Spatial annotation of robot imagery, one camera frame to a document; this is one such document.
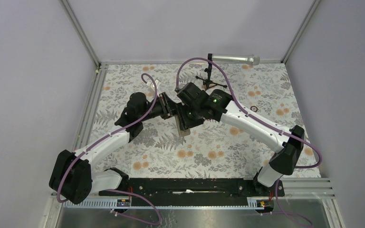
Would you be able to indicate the beige remote control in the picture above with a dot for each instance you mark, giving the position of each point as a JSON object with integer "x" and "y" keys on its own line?
{"x": 182, "y": 130}

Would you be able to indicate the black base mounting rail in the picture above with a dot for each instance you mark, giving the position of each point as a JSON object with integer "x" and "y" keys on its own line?
{"x": 191, "y": 192}

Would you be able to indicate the black tripod microphone stand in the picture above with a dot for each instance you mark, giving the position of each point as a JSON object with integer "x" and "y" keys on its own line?
{"x": 207, "y": 82}

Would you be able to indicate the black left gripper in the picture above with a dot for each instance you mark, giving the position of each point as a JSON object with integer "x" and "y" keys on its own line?
{"x": 167, "y": 105}

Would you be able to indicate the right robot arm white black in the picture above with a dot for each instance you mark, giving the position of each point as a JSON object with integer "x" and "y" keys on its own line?
{"x": 286, "y": 143}

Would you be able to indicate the floral patterned table mat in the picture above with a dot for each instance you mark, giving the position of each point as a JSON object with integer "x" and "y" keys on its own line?
{"x": 213, "y": 149}

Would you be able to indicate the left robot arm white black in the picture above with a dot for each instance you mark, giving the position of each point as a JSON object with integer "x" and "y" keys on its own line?
{"x": 72, "y": 176}

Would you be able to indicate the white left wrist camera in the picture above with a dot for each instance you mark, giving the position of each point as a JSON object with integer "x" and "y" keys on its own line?
{"x": 155, "y": 84}

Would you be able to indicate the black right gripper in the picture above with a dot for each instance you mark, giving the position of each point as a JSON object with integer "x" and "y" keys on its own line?
{"x": 185, "y": 122}

